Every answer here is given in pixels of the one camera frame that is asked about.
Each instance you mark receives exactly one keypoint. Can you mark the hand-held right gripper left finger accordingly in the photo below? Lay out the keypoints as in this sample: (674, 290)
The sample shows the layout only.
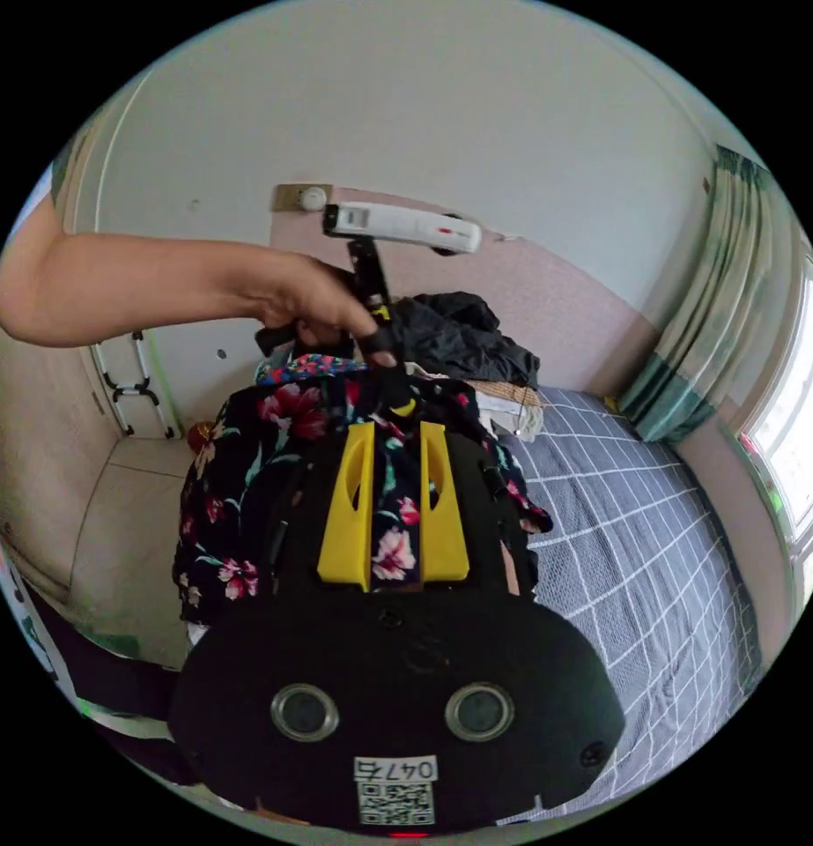
(345, 515)

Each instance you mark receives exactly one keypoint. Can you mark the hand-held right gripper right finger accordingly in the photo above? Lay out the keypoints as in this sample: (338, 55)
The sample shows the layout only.
(446, 529)

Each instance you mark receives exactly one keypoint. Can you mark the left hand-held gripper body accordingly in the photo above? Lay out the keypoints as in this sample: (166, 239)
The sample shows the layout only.
(393, 386)

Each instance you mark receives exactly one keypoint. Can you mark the floral pants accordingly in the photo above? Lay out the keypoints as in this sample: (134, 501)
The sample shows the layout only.
(280, 410)

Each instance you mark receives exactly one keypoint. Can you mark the person's left forearm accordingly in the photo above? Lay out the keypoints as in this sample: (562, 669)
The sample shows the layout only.
(128, 284)

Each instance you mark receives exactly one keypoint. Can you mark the person's left hand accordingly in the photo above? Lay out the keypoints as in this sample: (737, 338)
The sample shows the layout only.
(307, 297)

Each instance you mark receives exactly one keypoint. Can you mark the pile of clothes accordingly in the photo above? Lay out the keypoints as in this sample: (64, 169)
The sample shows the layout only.
(459, 337)

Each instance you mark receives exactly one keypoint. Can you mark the bed with grey checked sheet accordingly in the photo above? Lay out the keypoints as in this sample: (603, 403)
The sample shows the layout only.
(631, 529)

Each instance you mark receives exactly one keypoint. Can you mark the white folding ladder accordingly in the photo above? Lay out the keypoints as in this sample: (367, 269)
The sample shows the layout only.
(138, 393)

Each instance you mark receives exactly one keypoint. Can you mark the green striped curtain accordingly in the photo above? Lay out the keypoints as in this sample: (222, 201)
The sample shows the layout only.
(716, 297)

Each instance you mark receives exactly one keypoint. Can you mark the window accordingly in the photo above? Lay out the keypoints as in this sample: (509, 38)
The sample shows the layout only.
(786, 396)

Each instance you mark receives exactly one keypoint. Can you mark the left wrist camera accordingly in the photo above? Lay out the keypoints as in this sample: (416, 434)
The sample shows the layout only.
(406, 228)

